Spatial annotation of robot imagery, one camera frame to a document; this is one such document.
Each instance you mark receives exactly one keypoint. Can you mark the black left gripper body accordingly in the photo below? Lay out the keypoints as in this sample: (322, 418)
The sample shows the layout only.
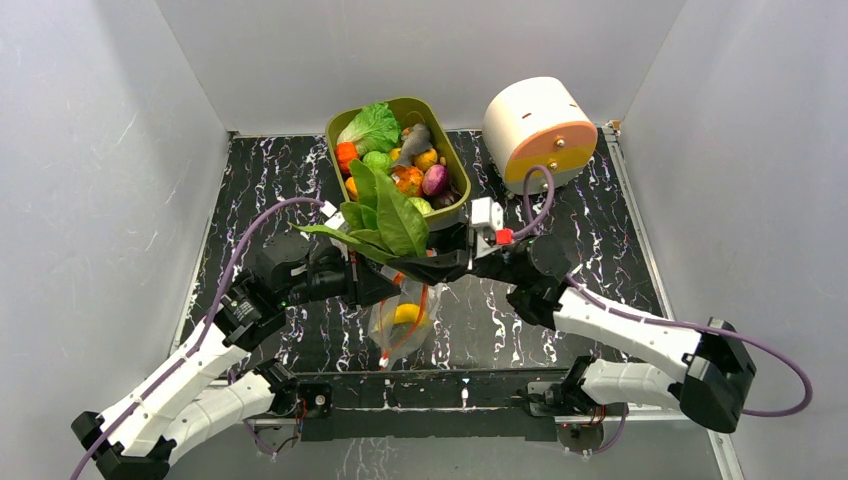
(335, 278)

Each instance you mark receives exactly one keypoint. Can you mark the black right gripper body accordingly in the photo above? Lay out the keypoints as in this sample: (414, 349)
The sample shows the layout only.
(468, 256)

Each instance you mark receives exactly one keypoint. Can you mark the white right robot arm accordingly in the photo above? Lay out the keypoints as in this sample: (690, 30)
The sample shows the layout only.
(703, 371)

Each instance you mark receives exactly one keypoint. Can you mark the green lettuce head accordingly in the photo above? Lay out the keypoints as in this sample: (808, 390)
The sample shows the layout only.
(373, 128)

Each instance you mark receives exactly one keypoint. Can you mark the green bumpy citrus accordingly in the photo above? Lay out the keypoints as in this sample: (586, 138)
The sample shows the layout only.
(378, 162)

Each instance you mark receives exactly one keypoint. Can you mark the green leafy vegetable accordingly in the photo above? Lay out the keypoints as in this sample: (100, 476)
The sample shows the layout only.
(382, 223)

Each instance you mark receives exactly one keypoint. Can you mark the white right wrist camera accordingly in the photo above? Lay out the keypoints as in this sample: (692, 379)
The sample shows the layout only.
(487, 222)

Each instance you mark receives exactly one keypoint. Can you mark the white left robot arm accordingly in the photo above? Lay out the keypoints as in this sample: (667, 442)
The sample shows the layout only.
(194, 394)

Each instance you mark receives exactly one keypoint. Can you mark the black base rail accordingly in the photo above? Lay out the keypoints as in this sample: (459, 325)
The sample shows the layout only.
(477, 403)

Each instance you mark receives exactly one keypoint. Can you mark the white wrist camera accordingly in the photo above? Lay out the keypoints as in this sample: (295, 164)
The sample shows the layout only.
(487, 222)
(334, 219)

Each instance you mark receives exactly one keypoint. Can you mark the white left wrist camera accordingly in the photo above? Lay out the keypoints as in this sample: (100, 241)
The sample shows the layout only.
(334, 219)

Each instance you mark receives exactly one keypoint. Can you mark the orange yellow bell pepper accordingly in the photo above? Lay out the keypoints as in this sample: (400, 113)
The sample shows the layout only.
(351, 189)

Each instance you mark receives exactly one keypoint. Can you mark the white cylindrical drawer box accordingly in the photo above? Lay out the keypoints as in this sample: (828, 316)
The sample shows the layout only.
(537, 135)

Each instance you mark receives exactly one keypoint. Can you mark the dark purple eggplant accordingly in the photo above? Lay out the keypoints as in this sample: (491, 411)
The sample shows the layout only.
(444, 200)

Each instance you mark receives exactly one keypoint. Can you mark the yellow banana pepper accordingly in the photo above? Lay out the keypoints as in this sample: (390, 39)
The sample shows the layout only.
(409, 314)

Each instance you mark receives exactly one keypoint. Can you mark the pale green cabbage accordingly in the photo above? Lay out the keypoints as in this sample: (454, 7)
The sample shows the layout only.
(422, 205)

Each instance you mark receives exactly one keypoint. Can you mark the orange mini pumpkin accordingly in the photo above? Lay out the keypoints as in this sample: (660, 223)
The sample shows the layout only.
(345, 154)

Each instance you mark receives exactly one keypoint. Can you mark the clear zip top bag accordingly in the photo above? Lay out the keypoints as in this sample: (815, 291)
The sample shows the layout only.
(401, 341)

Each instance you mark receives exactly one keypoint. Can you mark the orange mottled fruit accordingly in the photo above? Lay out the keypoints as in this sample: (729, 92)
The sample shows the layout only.
(408, 180)

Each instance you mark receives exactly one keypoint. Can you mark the olive green plastic bin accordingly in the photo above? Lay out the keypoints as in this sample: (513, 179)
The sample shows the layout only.
(409, 110)

